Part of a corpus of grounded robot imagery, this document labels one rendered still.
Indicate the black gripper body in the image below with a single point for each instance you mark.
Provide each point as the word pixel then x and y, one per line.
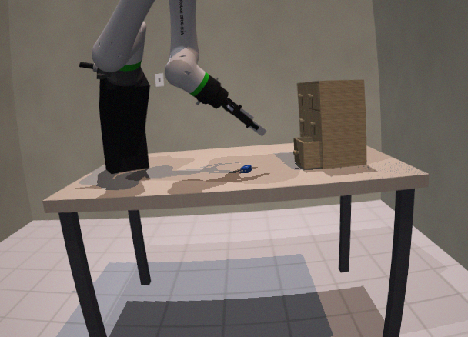
pixel 220 99

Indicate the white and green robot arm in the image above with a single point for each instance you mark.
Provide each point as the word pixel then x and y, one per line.
pixel 111 51

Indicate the small brown wooden chest of drawers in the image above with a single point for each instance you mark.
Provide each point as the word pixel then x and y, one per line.
pixel 343 122

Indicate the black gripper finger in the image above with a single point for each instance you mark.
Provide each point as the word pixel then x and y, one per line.
pixel 242 110
pixel 243 118

